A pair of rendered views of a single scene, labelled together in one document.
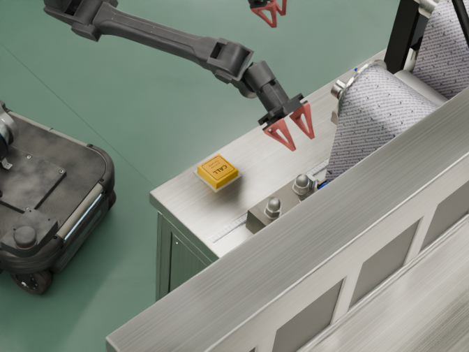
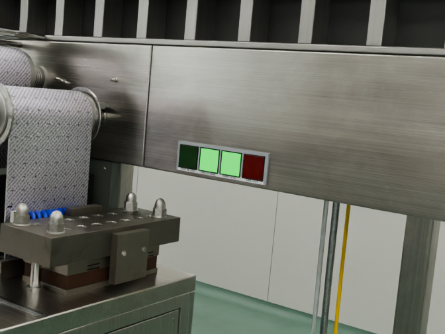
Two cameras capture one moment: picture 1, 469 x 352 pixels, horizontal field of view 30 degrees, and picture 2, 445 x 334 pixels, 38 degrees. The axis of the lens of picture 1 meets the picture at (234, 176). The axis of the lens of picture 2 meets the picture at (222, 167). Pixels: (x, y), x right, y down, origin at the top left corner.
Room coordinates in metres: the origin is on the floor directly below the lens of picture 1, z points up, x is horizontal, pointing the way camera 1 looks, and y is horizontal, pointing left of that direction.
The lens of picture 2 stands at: (1.02, 1.24, 1.33)
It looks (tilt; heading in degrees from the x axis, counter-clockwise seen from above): 6 degrees down; 262
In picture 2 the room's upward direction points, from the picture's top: 5 degrees clockwise
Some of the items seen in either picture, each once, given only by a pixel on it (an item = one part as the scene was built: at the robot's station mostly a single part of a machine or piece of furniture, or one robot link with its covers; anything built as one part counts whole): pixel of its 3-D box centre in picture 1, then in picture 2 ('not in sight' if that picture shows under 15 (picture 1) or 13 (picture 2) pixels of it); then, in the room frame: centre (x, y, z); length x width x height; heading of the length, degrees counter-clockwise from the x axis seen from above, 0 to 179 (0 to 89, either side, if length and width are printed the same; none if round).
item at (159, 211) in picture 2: not in sight; (159, 207); (0.96, -0.33, 1.05); 0.04 x 0.04 x 0.04
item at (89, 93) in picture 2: not in sight; (79, 116); (1.17, -0.43, 1.25); 0.15 x 0.01 x 0.15; 138
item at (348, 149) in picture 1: (373, 183); (49, 177); (1.22, -0.29, 1.11); 0.23 x 0.01 x 0.18; 48
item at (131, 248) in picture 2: not in sight; (130, 256); (1.02, -0.19, 0.96); 0.10 x 0.03 x 0.11; 48
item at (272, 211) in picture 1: (273, 206); (56, 221); (1.17, -0.09, 1.05); 0.04 x 0.04 x 0.04
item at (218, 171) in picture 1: (217, 171); not in sight; (1.38, 0.04, 0.91); 0.07 x 0.07 x 0.02; 48
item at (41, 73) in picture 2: not in sight; (29, 77); (1.33, -0.62, 1.33); 0.07 x 0.07 x 0.07; 48
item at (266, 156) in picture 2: not in sight; (220, 162); (0.84, -0.22, 1.18); 0.25 x 0.01 x 0.07; 138
